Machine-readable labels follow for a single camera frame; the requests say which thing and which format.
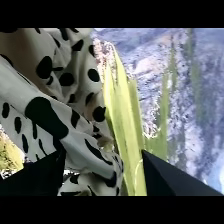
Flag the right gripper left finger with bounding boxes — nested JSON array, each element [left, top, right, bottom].
[[0, 149, 67, 197]]

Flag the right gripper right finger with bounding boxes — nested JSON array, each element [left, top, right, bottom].
[[141, 149, 224, 197]]

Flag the cream black-spotted shirt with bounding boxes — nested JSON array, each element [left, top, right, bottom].
[[0, 28, 127, 197]]

